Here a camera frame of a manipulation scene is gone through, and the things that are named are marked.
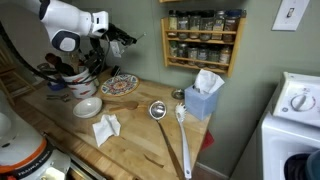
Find colourful patterned round trivet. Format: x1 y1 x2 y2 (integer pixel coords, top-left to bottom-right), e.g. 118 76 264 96
100 73 141 98

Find teal blue object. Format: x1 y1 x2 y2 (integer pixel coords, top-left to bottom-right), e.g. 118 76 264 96
305 149 320 180

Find white tissue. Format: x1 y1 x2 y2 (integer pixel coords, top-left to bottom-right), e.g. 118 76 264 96
193 68 226 95

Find pale blue tissue box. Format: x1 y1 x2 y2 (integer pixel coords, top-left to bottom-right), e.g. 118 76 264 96
184 84 220 121

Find dark wooden spoon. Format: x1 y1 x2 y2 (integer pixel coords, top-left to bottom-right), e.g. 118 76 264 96
44 52 76 78

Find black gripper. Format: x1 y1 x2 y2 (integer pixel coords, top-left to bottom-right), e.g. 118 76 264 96
106 22 138 47

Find metal wire whisk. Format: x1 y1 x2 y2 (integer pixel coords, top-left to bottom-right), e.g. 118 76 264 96
116 31 148 57

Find white ceramic bowl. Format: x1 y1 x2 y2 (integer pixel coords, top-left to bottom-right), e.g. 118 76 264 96
72 96 103 120

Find red cloth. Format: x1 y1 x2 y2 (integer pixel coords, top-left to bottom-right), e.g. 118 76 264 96
199 129 216 153

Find white utensil crock red chilies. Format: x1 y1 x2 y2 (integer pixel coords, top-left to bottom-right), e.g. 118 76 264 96
61 68 99 100

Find white wall outlet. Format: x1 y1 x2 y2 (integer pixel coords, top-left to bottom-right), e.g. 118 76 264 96
109 40 123 59

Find metal kitchen tool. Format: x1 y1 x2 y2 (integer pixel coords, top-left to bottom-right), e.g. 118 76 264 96
36 62 58 76

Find wooden two-shelf spice rack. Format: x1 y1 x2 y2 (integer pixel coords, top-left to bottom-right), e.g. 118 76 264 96
160 16 248 78

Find light wooden spatula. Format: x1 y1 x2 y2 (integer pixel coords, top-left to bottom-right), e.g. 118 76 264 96
69 49 83 75

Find white laundry appliance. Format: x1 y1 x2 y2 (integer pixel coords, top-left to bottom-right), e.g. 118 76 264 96
229 71 320 180

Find wooden chair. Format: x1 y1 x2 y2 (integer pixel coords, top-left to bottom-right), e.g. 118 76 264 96
0 46 36 106

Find blue plastic container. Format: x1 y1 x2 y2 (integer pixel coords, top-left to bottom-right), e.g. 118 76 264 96
47 79 67 92

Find spice jar blue lid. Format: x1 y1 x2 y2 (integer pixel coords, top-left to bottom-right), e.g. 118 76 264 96
222 9 242 43

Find small metal cup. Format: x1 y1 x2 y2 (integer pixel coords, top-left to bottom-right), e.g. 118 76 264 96
171 88 186 101

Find white appliance dial knob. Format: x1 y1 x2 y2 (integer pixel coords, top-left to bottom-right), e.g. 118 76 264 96
290 93 316 113

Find crumpled white napkin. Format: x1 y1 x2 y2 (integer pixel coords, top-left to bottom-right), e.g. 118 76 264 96
92 114 122 148

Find glass spice jar black lid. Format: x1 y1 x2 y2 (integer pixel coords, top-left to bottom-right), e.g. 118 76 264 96
199 10 215 42
212 10 226 42
167 9 179 37
188 11 202 40
218 45 233 71
207 45 221 70
168 40 179 63
186 43 199 66
177 11 190 40
177 42 189 65
196 44 210 69

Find small black object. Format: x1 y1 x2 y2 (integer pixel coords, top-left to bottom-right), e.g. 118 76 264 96
111 64 123 78

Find white light switch plate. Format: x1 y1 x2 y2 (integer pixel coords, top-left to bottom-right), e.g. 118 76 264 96
271 0 311 32

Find wooden spice rack with jars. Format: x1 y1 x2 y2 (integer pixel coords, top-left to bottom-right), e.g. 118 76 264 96
159 0 188 4

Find white plastic pasta server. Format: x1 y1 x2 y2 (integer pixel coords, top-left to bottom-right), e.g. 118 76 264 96
174 102 193 180

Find metal ladle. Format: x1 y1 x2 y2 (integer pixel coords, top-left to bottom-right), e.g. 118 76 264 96
148 100 186 180

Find metal measuring spoons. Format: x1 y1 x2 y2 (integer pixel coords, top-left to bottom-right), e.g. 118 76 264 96
45 93 72 103

